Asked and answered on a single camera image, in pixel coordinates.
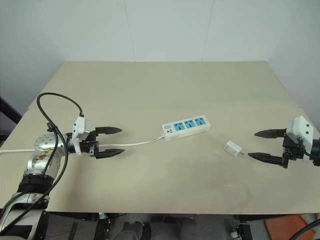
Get black bar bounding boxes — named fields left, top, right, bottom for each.
left=0, top=95, right=25, bottom=125

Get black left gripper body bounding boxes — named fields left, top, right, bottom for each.
left=79, top=130, right=100, bottom=159

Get white charger plug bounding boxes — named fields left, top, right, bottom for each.
left=223, top=140, right=245, bottom=159

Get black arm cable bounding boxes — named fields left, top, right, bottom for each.
left=0, top=92, right=85, bottom=240
left=291, top=219, right=320, bottom=240

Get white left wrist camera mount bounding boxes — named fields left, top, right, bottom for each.
left=70, top=115, right=92, bottom=156

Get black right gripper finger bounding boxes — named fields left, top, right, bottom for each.
left=254, top=128, right=287, bottom=139
left=247, top=151, right=286, bottom=168

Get orange flat object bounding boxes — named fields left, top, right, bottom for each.
left=264, top=214, right=316, bottom=240

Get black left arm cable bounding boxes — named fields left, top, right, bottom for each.
left=0, top=92, right=85, bottom=240

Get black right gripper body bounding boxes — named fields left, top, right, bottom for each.
left=281, top=132, right=305, bottom=170

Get white power strip blue sockets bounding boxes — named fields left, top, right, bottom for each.
left=161, top=114, right=211, bottom=143

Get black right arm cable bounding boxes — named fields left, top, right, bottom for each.
left=291, top=219, right=320, bottom=240

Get white power strip cord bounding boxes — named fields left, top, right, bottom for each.
left=0, top=131, right=165, bottom=155

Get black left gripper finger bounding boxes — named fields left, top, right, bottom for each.
left=94, top=148, right=126, bottom=160
left=95, top=126, right=123, bottom=136

